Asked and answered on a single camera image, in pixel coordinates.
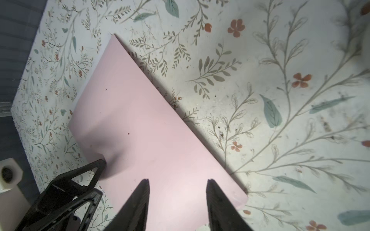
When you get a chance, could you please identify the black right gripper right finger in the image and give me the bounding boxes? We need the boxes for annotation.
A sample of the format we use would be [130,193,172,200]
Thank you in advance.
[206,179,252,231]

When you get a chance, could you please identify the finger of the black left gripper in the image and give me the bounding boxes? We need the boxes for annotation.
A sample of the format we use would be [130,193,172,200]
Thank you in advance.
[15,189,102,231]
[37,159,107,208]

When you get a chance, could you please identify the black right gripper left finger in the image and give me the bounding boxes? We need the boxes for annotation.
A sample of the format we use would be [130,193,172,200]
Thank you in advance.
[105,179,150,231]

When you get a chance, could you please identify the pink file folder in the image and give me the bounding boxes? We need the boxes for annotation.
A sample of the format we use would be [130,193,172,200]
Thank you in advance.
[69,35,248,231]

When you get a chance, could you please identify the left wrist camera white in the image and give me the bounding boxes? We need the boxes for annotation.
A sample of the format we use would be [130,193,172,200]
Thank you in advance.
[1,158,30,231]

